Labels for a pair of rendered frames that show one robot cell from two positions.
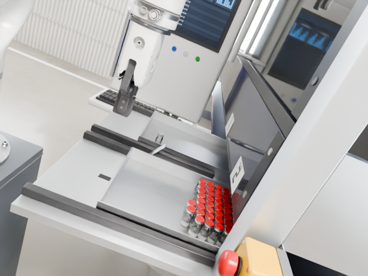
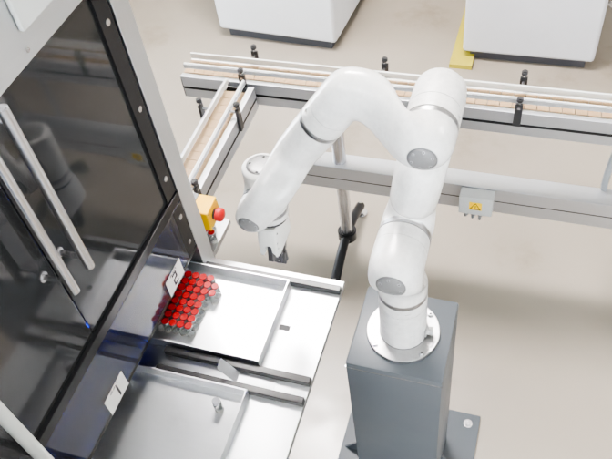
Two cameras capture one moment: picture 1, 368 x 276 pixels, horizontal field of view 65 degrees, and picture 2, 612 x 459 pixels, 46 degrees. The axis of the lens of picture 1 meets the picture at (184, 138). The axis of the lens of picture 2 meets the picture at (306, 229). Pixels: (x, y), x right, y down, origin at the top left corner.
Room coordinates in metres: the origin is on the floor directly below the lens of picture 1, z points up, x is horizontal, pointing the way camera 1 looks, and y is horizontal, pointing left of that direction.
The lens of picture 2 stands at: (1.47, 0.72, 2.48)
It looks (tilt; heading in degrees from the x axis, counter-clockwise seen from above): 49 degrees down; 208
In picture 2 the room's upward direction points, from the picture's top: 10 degrees counter-clockwise
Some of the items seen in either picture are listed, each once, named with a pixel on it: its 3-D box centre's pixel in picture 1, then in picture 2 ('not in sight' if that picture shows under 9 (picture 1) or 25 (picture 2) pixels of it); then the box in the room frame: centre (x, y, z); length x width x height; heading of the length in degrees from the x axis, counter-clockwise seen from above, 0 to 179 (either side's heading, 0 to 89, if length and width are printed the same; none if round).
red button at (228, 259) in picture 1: (231, 264); (218, 214); (0.35, -0.15, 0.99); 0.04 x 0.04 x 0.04; 4
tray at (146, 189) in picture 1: (180, 200); (216, 310); (0.60, -0.06, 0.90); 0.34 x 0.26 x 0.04; 94
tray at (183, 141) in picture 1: (191, 144); (165, 424); (0.94, -0.03, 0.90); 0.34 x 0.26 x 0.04; 94
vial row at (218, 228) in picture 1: (214, 211); (186, 302); (0.60, -0.14, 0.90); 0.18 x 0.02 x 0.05; 4
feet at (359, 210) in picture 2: not in sight; (348, 239); (-0.36, -0.06, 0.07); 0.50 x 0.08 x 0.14; 4
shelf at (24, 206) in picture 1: (162, 166); (219, 375); (0.76, 0.03, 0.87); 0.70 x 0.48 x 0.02; 4
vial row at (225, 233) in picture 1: (223, 214); (178, 300); (0.60, -0.17, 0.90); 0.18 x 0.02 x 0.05; 4
